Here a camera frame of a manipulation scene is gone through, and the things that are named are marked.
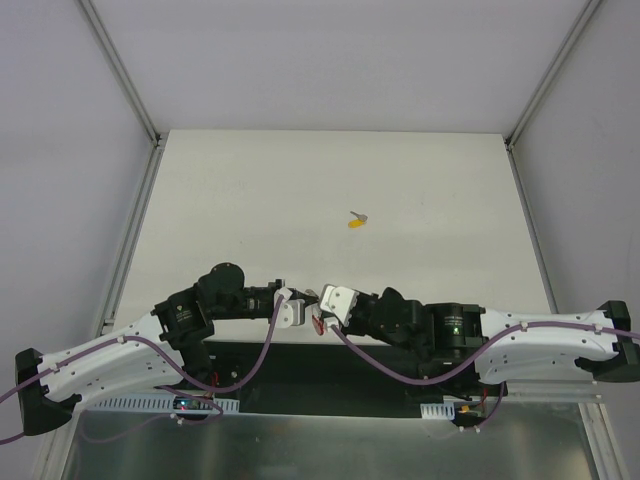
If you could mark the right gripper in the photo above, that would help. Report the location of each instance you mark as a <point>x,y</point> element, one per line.
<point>351,318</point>

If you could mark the red grey carabiner keyring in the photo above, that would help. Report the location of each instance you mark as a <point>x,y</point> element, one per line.
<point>318,324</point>

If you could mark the key with yellow tag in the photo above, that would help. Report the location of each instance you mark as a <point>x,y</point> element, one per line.
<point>358,220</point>

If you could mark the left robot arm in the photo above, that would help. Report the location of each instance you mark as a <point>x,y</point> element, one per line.
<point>162,348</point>

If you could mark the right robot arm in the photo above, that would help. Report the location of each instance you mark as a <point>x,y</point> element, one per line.
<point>477,345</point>

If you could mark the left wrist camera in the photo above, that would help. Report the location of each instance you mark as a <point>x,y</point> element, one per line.
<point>291,310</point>

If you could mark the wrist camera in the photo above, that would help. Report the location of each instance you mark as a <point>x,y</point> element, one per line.
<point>336,304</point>
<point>291,310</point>

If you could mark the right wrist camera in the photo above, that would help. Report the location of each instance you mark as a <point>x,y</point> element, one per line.
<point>336,304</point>

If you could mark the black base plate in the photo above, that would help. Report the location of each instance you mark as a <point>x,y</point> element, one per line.
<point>317,380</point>

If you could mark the right white cable duct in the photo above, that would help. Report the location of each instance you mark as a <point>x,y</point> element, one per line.
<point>438,411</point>

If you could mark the white cable duct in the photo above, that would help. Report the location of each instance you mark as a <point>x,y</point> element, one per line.
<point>438,411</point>
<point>152,403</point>

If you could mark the left white cable duct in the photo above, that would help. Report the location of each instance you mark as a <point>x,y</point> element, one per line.
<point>152,403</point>

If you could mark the left aluminium frame post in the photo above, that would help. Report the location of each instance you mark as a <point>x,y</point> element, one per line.
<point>116,65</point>

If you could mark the aluminium frame post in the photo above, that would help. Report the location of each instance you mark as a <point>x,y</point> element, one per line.
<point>569,43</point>
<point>116,65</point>

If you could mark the right aluminium frame post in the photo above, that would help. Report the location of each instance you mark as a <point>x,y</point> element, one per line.
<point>569,43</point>

